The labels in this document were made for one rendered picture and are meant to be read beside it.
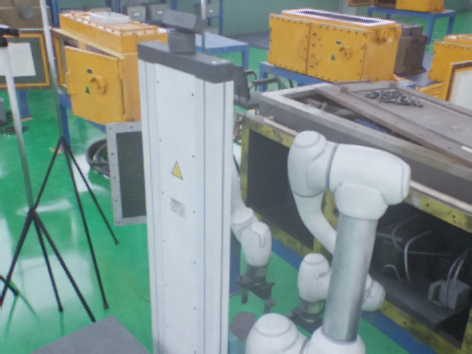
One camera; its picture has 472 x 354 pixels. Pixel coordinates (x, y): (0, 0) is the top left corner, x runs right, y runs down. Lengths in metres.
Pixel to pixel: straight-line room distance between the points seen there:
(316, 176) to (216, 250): 0.34
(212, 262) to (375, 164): 0.50
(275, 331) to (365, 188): 0.52
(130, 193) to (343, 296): 1.54
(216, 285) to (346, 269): 0.36
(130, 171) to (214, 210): 1.39
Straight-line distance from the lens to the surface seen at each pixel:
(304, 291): 1.88
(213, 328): 1.58
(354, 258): 1.47
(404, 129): 2.25
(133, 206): 2.80
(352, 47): 5.75
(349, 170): 1.38
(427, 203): 2.00
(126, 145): 2.67
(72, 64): 4.58
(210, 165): 1.32
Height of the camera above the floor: 2.04
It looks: 25 degrees down
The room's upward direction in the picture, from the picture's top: 1 degrees clockwise
